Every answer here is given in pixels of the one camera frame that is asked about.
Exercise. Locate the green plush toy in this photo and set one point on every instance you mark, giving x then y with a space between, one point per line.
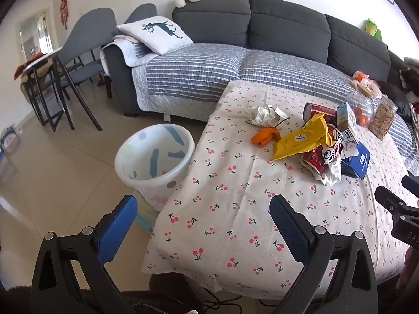
371 27

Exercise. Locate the crumpled white tissue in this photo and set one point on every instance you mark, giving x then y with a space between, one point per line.
265 114

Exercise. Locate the clear food bag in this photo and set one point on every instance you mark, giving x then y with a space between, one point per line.
366 86

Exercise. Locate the clear jar of nuts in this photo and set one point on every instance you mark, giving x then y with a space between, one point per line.
381 119

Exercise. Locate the orange peel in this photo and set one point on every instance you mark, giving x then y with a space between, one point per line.
265 136

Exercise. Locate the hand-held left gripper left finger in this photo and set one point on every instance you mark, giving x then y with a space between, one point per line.
118 224

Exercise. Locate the cherry print tablecloth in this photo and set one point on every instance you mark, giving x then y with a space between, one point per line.
229 186

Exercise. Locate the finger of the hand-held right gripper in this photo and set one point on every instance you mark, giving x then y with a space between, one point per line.
389 201
410 184

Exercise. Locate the plain red can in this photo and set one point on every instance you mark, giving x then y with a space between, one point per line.
322 111

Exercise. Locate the blue drink carton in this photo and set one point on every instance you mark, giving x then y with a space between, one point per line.
347 121

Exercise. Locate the dark clothing pile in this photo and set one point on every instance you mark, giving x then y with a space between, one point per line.
406 75

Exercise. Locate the white deer print pillow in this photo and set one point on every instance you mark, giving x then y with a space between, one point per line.
157 36

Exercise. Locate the white dining table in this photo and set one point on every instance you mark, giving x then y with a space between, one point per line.
42 59

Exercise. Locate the orange cloth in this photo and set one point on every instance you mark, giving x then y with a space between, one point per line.
24 67

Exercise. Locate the white plastic box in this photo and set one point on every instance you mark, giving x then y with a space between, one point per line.
9 140

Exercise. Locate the red wall ornament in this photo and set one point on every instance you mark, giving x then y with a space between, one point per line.
64 6

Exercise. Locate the red cartoon face can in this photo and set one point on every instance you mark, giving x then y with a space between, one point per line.
316 160

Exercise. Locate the white patterned trash bin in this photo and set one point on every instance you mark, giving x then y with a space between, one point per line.
131 166

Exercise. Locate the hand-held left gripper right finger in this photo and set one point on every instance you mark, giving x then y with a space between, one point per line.
288 225

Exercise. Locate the dark grey sofa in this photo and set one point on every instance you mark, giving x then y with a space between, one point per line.
278 16

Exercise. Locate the yellow snack bag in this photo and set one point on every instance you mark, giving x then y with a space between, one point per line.
298 140

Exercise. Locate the white plastic wrapper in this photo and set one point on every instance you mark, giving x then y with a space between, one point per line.
332 175

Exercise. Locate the glass door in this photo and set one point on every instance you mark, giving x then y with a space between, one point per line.
36 32

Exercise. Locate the person's right hand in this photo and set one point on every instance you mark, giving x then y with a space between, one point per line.
411 268

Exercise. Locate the tangerine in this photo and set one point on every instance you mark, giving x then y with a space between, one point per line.
358 110
367 120

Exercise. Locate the pale green mat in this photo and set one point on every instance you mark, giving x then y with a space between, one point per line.
147 217

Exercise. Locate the dark blue box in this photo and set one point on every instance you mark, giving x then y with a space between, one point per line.
360 160

